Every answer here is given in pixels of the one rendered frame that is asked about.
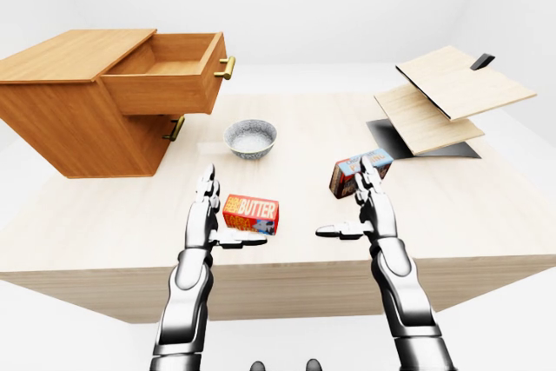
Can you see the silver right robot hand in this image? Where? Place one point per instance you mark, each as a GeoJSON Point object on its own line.
{"type": "Point", "coordinates": [377, 214]}

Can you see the large pale wooden board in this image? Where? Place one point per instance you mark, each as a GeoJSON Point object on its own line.
{"type": "Point", "coordinates": [465, 82]}

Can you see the small pale wooden board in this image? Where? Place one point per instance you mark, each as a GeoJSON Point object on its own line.
{"type": "Point", "coordinates": [417, 119]}

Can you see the wooden cabinet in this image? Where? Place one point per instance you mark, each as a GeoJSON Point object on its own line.
{"type": "Point", "coordinates": [56, 119]}

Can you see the open wooden drawer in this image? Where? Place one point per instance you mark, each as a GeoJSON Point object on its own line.
{"type": "Point", "coordinates": [160, 93]}

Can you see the red butter box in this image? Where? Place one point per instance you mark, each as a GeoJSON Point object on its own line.
{"type": "Point", "coordinates": [254, 210]}

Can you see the small dark round shape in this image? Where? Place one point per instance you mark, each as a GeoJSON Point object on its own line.
{"type": "Point", "coordinates": [313, 365]}
{"type": "Point", "coordinates": [257, 366]}

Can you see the grey patterned bowl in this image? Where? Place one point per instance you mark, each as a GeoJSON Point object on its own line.
{"type": "Point", "coordinates": [249, 141]}

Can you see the small black block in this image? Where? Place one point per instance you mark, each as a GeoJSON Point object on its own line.
{"type": "Point", "coordinates": [482, 61]}

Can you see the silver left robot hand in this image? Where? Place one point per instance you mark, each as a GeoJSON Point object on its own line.
{"type": "Point", "coordinates": [200, 219]}

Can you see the closed wooden drawer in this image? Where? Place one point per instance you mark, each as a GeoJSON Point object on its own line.
{"type": "Point", "coordinates": [150, 141]}

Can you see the brown and blue pudding box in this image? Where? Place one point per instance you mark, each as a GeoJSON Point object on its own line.
{"type": "Point", "coordinates": [343, 180]}

